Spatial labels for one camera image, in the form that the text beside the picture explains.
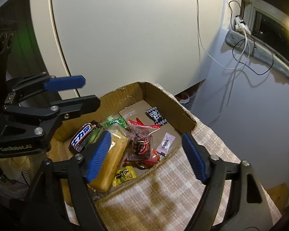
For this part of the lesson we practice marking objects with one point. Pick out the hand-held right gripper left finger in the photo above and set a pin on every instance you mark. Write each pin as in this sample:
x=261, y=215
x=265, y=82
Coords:
x=97, y=158

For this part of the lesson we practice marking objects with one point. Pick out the red lidded container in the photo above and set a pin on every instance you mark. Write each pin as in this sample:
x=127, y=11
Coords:
x=184, y=97

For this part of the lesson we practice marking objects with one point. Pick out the green snack packet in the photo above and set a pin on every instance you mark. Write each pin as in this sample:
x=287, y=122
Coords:
x=114, y=121

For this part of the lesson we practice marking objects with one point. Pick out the clear bread packet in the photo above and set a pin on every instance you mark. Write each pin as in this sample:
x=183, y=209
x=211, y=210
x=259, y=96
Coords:
x=113, y=156

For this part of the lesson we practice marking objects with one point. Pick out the grey windowsill cloth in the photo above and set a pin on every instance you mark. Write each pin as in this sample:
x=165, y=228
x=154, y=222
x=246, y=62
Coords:
x=262, y=53

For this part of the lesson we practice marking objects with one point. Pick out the yellow candy packet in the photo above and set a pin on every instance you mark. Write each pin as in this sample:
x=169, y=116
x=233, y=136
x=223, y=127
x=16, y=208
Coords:
x=124, y=175

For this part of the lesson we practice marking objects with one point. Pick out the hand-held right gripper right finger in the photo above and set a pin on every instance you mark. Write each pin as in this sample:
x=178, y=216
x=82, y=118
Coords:
x=193, y=160

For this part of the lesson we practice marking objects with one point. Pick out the blue label chocolate bar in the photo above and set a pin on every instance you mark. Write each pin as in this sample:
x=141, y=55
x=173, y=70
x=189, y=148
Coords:
x=83, y=137

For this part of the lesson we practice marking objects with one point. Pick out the pink candy packet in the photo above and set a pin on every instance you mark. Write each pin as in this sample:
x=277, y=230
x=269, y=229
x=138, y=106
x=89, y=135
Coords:
x=166, y=144

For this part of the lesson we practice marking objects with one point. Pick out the white power strip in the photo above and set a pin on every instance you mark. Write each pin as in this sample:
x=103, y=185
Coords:
x=242, y=27

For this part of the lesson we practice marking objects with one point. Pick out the white cabinet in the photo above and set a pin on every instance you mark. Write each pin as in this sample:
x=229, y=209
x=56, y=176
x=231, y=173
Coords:
x=122, y=41

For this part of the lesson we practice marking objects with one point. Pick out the cardboard box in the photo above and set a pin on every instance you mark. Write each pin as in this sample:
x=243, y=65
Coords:
x=163, y=103

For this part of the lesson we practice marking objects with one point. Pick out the black patterned candy packet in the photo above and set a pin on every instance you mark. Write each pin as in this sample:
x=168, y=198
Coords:
x=155, y=115

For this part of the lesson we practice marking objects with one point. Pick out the window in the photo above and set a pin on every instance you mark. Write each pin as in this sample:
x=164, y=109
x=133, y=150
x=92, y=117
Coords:
x=269, y=21

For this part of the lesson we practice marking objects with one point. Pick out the plaid tablecloth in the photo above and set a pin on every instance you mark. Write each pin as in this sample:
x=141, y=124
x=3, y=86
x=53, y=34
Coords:
x=159, y=197

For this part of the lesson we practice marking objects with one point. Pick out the clear red-edged bag dark snacks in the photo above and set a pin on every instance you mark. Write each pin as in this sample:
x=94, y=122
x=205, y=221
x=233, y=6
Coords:
x=141, y=142

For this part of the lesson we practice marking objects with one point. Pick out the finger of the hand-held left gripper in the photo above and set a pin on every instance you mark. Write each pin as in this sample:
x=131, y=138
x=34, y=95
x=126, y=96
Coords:
x=65, y=83
x=74, y=107

